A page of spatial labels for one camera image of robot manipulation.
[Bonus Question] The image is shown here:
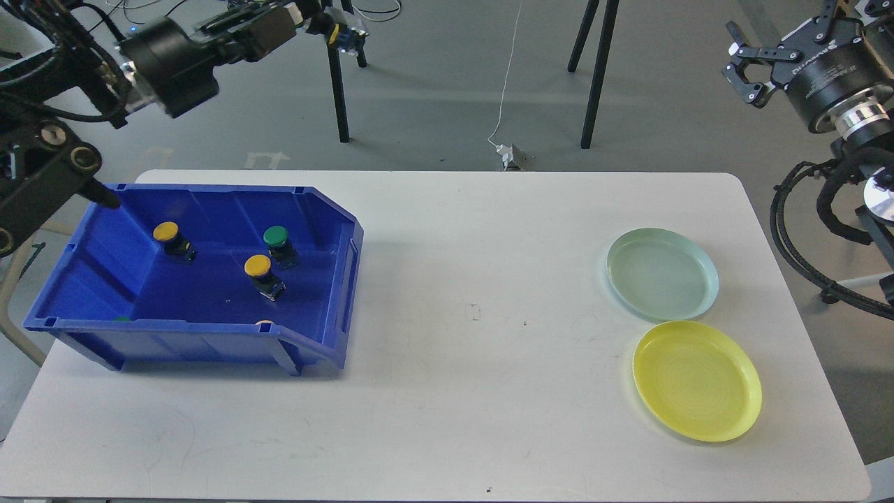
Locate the beige chair frame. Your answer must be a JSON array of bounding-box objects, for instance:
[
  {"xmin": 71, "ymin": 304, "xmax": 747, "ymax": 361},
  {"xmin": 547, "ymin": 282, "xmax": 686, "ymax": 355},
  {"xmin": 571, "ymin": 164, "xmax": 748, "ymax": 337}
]
[{"xmin": 1, "ymin": 220, "xmax": 74, "ymax": 368}]

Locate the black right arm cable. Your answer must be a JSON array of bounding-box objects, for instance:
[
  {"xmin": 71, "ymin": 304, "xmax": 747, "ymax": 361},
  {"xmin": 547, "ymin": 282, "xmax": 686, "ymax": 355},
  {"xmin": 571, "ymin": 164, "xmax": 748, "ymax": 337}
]
[{"xmin": 769, "ymin": 159, "xmax": 894, "ymax": 321}]

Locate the yellow push button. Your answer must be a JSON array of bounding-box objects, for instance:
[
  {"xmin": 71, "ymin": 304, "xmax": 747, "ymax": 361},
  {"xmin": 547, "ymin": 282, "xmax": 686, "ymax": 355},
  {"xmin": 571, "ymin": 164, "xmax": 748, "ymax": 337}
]
[
  {"xmin": 152, "ymin": 221, "xmax": 197, "ymax": 262},
  {"xmin": 243, "ymin": 254, "xmax": 286, "ymax": 302}
]

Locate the black tripod leg right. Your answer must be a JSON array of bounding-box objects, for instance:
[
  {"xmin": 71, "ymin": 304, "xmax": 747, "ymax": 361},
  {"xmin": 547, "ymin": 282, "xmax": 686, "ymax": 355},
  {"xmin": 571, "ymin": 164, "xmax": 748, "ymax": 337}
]
[{"xmin": 567, "ymin": 1, "xmax": 620, "ymax": 150}]

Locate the black tripod leg left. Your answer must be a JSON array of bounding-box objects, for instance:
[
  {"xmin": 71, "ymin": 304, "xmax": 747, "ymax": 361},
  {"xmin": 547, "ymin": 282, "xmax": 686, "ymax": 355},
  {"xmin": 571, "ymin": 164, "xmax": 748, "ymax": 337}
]
[{"xmin": 321, "ymin": 1, "xmax": 367, "ymax": 143}]

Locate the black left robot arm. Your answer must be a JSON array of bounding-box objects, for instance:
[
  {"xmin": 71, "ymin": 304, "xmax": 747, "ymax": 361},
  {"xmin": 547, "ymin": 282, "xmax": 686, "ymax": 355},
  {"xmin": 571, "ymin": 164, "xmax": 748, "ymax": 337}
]
[{"xmin": 1, "ymin": 1, "xmax": 369, "ymax": 257}]

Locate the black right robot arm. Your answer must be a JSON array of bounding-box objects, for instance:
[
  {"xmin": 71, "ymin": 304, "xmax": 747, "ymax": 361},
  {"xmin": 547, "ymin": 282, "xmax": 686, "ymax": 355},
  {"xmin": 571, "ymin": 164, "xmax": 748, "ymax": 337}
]
[{"xmin": 724, "ymin": 1, "xmax": 892, "ymax": 317}]

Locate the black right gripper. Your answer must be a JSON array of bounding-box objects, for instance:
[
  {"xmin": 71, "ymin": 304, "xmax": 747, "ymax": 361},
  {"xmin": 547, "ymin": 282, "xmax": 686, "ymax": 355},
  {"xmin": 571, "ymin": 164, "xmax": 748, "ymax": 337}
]
[{"xmin": 721, "ymin": 1, "xmax": 893, "ymax": 133}]

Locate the black tripod leg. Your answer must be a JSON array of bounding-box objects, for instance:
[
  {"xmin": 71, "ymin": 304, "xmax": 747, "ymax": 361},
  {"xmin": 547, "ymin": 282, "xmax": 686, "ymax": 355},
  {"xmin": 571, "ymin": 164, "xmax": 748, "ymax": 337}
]
[
  {"xmin": 321, "ymin": 1, "xmax": 367, "ymax": 143},
  {"xmin": 567, "ymin": 1, "xmax": 620, "ymax": 150}
]

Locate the white cable with plug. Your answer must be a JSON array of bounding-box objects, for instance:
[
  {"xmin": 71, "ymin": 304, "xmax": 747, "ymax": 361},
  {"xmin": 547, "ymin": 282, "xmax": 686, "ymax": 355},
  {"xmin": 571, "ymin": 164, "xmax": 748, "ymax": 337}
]
[{"xmin": 487, "ymin": 0, "xmax": 528, "ymax": 170}]

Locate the light green plate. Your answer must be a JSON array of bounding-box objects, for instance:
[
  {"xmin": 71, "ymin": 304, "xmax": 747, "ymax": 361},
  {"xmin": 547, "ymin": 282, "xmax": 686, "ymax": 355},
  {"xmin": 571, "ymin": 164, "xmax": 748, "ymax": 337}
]
[{"xmin": 606, "ymin": 227, "xmax": 719, "ymax": 322}]

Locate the yellow plate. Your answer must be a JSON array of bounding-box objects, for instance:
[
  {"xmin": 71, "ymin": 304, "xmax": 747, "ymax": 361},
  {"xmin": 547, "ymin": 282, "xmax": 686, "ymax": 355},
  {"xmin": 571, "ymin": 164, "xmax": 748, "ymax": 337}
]
[{"xmin": 631, "ymin": 321, "xmax": 763, "ymax": 443}]

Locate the blue plastic bin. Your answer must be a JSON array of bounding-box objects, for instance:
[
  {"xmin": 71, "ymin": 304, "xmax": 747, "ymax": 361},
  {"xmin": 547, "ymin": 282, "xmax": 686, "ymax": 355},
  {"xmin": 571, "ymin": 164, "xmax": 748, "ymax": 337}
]
[{"xmin": 24, "ymin": 184, "xmax": 363, "ymax": 376}]

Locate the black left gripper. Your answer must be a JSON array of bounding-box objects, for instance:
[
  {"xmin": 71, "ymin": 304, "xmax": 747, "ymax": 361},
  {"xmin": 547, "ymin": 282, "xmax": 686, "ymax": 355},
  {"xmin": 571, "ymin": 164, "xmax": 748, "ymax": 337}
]
[{"xmin": 119, "ymin": 0, "xmax": 369, "ymax": 118}]

